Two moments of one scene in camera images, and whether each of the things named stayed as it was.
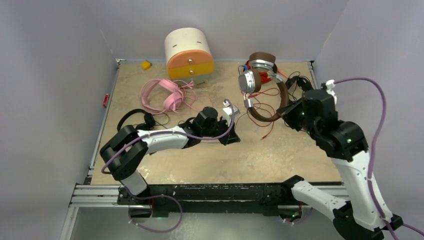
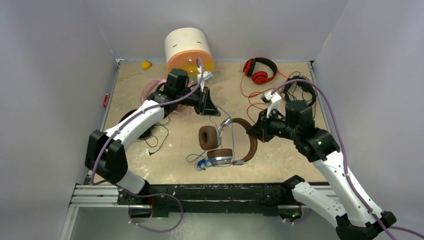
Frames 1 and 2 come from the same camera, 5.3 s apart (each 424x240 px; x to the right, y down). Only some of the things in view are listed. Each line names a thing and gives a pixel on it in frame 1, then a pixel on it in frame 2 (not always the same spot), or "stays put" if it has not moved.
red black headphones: [264, 78] stays put
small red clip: [106, 99] stays put
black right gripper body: [294, 116] to [268, 126]
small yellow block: [146, 64] stays put
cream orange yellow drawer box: [189, 55] stays put
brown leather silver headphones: [250, 80] to [210, 138]
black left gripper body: [219, 129] to [200, 101]
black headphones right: [304, 83] stays put
